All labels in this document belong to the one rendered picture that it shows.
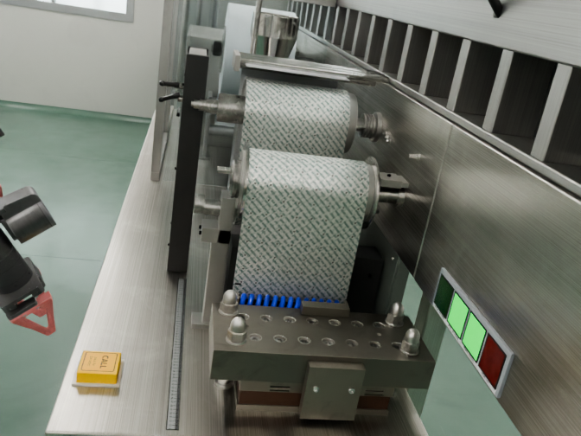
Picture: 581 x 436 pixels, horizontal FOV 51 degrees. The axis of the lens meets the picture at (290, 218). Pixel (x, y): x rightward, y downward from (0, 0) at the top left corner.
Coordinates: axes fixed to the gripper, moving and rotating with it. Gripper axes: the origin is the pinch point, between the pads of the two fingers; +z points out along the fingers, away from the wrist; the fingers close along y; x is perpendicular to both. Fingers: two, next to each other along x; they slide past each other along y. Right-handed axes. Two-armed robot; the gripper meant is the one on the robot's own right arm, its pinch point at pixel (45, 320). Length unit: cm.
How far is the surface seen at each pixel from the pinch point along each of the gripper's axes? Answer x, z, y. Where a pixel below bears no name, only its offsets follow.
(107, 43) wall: -135, 108, 551
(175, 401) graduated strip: -10.3, 22.7, -9.8
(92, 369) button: -1.2, 14.8, 0.8
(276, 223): -43.2, 8.1, -0.6
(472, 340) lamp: -50, 13, -44
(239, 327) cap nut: -25.6, 12.6, -13.9
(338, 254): -51, 19, -6
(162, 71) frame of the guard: -62, 8, 104
